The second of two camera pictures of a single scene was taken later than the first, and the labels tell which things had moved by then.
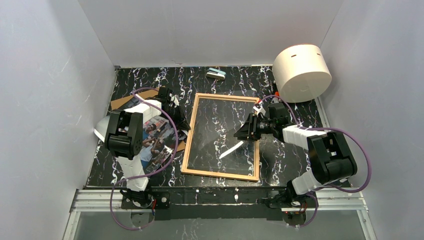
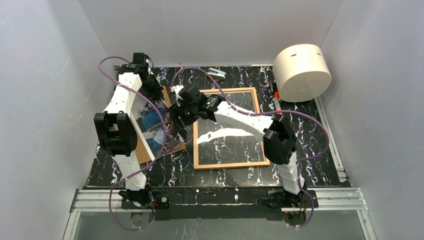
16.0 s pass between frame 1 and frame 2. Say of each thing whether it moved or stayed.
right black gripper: moved
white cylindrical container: stayed
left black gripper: moved
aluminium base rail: stayed
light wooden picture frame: moved
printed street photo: moved
